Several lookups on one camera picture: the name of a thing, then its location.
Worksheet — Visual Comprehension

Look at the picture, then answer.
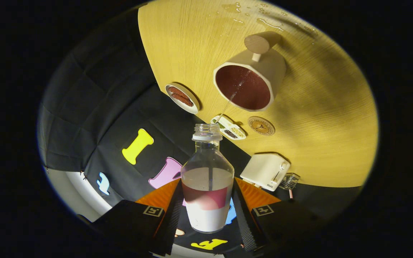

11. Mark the white plate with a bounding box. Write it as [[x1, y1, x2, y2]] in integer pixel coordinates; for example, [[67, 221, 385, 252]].
[[165, 83, 200, 115]]

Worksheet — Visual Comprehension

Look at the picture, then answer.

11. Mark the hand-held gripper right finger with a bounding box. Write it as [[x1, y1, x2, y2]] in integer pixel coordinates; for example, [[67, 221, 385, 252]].
[[232, 177, 325, 257]]

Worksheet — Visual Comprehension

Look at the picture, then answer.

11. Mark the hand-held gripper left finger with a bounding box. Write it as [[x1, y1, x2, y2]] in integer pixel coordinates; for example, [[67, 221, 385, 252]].
[[92, 178, 185, 257]]

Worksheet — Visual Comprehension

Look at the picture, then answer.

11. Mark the clear juice bottle pink label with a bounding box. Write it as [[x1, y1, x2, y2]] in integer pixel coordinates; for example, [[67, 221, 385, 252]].
[[181, 124, 235, 233]]

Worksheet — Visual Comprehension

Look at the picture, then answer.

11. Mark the wooden table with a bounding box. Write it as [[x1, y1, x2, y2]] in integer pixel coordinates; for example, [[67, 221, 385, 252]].
[[138, 0, 379, 188]]

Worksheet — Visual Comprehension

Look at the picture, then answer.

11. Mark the black backdrop cloth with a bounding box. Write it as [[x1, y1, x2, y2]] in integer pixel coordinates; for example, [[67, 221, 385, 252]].
[[38, 7, 365, 257]]

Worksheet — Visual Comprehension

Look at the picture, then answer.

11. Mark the white divided condiment dish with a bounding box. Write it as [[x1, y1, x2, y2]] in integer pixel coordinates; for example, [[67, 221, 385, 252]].
[[211, 115, 246, 140]]

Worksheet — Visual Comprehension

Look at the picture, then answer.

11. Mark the metal wire holder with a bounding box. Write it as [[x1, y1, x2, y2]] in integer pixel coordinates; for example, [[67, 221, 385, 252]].
[[279, 173, 301, 190]]

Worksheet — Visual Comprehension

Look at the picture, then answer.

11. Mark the white toaster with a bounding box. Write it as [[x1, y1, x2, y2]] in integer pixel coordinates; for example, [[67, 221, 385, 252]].
[[240, 153, 291, 192]]

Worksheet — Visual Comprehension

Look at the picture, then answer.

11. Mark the round brown coaster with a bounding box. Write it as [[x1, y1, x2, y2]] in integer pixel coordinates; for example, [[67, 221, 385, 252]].
[[247, 116, 276, 136]]

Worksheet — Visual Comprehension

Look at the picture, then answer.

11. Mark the beige cup wooden handle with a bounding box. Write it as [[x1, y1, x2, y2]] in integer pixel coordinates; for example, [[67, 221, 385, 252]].
[[213, 31, 287, 112]]

